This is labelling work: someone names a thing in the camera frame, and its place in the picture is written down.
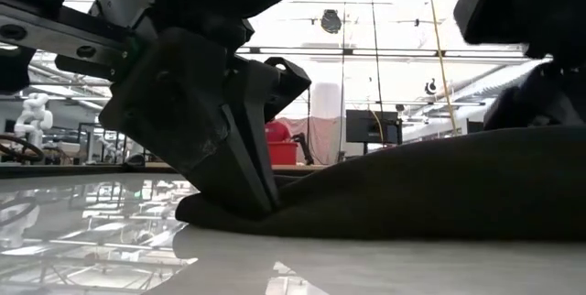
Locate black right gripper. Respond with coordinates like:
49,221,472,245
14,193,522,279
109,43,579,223
452,0,586,131

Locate black towel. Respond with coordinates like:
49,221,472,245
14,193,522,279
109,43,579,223
175,125,586,242

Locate person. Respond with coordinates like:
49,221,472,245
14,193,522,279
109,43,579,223
265,119,292,144

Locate red plastic bin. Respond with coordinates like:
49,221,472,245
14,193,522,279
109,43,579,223
267,141,299,167

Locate white round column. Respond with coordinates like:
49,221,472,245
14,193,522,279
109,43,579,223
310,82,344,120

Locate black metal rack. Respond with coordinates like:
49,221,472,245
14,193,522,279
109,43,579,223
77,122,138,166

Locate white humanoid robot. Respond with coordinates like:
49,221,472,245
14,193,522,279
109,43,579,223
12,92,55,149

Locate pink curtain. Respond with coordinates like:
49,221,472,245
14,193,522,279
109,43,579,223
277,115,344,166

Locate black flat monitor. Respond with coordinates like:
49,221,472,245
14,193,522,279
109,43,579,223
345,109,404,146

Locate long ceiling light bar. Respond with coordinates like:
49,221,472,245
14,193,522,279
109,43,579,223
235,46,527,58

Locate yellow cable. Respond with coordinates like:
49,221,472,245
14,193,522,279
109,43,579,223
424,0,461,137

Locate black metal table frame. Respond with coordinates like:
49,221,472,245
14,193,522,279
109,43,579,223
0,161,184,180

